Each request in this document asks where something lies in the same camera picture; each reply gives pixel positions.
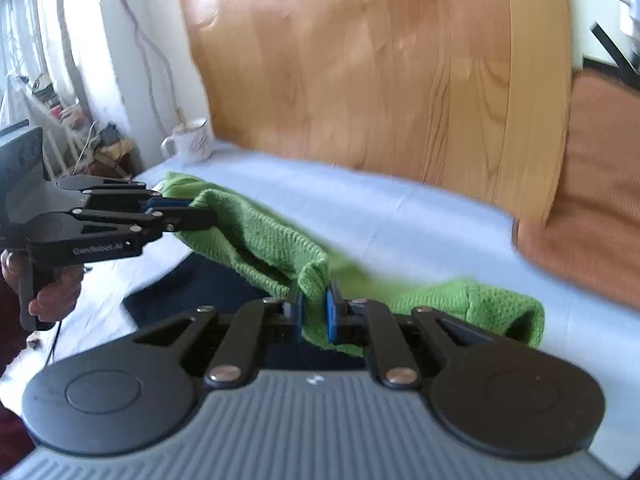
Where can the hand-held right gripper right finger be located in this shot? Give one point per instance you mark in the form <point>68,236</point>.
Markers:
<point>331,315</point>

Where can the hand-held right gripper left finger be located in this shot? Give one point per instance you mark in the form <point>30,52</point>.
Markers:
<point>298,317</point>

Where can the tan cardboard box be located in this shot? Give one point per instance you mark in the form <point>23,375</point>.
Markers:
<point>116,152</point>

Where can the brown mesh mat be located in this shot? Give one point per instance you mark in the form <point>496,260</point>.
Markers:
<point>590,185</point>

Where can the navy and green knit sweater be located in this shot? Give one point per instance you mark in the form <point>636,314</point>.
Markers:
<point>240,230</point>

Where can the wood pattern wall board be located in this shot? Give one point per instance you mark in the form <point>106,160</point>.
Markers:
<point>375,70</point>

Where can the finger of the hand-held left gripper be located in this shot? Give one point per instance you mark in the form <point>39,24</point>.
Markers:
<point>190,220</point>
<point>167,204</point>

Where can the person's left hand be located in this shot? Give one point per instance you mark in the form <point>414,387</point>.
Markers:
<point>60,295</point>

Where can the white enamel mug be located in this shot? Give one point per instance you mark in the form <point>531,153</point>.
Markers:
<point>192,140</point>

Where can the black tape strip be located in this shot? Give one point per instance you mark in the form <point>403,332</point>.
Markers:
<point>612,50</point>

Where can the black charger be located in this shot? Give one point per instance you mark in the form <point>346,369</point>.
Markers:
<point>107,134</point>

